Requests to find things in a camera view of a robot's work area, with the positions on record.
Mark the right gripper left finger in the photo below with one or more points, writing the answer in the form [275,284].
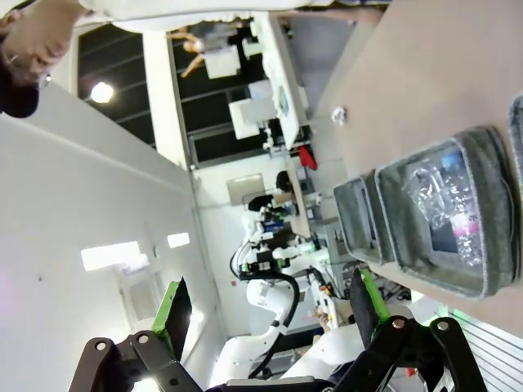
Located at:
[163,367]

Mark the clear plastic cup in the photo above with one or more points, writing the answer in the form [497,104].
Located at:
[425,196]

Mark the crumpled white paper ball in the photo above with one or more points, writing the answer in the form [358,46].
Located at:
[339,115]

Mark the rectangular ceiling light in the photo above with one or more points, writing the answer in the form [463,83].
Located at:
[110,256]
[178,240]

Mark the red bag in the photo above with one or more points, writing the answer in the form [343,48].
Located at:
[308,157]

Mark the person in white sweater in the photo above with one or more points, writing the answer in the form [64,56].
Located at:
[37,49]

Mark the grey fabric basket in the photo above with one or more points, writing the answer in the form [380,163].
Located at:
[517,126]
[351,220]
[494,204]

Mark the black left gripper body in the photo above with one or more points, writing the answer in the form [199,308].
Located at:
[263,261]

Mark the small white table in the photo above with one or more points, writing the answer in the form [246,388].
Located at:
[282,81]

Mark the round ceiling light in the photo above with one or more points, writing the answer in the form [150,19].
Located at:
[101,92]

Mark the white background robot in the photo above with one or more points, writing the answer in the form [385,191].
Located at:
[257,228]

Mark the crushed bottle with pink label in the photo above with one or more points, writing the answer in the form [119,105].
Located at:
[468,224]

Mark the seated person with black hair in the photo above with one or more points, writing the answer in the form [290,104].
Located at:
[282,183]

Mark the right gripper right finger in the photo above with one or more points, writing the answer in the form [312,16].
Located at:
[408,359]

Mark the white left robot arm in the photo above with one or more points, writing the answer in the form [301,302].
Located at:
[261,296]

